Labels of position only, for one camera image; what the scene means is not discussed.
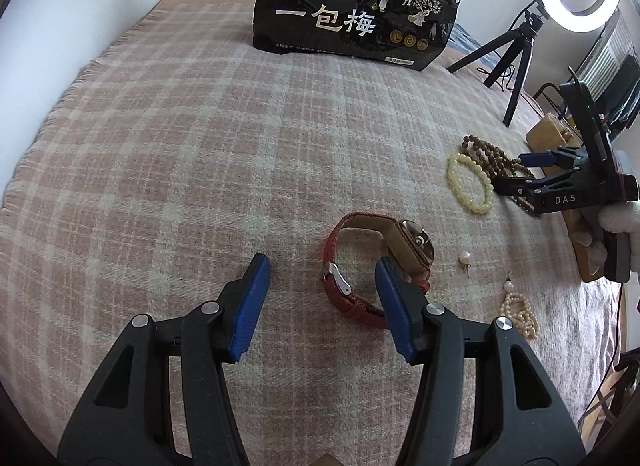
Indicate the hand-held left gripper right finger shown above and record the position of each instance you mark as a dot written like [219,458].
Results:
[392,306]

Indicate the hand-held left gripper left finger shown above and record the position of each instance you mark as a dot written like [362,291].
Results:
[250,306]

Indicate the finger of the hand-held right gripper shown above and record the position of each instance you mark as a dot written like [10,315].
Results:
[542,158]
[515,187]

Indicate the shallow cardboard box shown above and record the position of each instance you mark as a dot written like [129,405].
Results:
[545,133]

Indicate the pearl earring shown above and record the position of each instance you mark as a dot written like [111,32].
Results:
[509,286]
[466,258]

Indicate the person's right hand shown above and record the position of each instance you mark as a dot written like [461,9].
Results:
[620,220]

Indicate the black tripod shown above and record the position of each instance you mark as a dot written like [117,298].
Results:
[520,45]

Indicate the striped cloth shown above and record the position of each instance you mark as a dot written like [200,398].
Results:
[610,55]

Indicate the pink plaid blanket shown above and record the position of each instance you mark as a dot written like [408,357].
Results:
[200,145]

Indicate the black snack bag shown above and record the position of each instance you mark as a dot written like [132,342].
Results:
[325,20]

